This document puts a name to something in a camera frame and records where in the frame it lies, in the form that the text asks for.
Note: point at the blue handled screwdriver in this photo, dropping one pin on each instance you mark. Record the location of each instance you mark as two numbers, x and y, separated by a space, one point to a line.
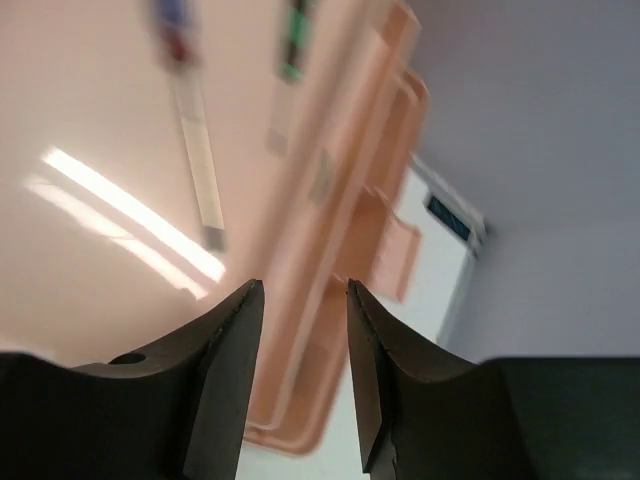
172 22

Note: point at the right blue table label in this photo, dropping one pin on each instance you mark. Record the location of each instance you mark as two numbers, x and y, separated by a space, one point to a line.
448 218

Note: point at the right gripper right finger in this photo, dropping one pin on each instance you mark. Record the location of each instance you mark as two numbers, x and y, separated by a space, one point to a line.
425 413

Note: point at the black precision screwdriver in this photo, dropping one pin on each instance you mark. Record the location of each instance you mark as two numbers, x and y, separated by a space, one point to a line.
295 25

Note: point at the pink plastic toolbox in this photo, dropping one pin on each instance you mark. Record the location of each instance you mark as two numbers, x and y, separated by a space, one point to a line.
102 249

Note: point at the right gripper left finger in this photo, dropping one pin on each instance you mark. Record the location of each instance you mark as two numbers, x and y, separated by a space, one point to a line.
175 408

